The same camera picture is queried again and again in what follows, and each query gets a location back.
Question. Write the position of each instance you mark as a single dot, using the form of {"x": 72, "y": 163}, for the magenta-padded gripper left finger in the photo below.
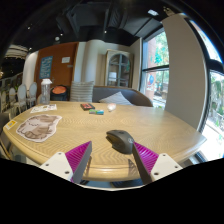
{"x": 78, "y": 156}

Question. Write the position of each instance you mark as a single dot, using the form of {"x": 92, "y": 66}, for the blue poster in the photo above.
{"x": 46, "y": 67}

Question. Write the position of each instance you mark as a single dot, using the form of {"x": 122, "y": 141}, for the small green packet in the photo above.
{"x": 96, "y": 112}

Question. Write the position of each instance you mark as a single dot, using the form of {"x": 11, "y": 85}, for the group of white chairs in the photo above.
{"x": 21, "y": 95}

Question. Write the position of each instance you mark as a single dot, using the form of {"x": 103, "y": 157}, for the black-framed window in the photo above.
{"x": 156, "y": 73}

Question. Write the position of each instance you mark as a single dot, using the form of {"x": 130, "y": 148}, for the black computer mouse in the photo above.
{"x": 120, "y": 140}

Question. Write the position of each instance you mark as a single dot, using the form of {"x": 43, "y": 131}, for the brown wooden door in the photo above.
{"x": 63, "y": 75}

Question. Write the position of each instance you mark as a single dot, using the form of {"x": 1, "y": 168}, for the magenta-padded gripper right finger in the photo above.
{"x": 148, "y": 160}

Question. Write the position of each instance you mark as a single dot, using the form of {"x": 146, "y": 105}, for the slanted striped cushion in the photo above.
{"x": 116, "y": 99}

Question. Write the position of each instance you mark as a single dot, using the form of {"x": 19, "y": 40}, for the white paper sign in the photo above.
{"x": 65, "y": 60}

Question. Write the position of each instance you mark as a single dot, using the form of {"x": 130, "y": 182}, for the grey arched glass cabinet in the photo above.
{"x": 119, "y": 68}

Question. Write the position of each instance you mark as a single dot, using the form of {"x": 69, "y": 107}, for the upright striped cushion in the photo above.
{"x": 81, "y": 91}

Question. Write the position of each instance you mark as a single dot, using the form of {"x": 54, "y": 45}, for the grey sofa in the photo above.
{"x": 136, "y": 96}

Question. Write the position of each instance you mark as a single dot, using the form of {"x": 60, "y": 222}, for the clear bottle with white lid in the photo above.
{"x": 45, "y": 91}

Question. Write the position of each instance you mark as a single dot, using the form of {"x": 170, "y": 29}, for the black and orange bag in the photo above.
{"x": 60, "y": 91}

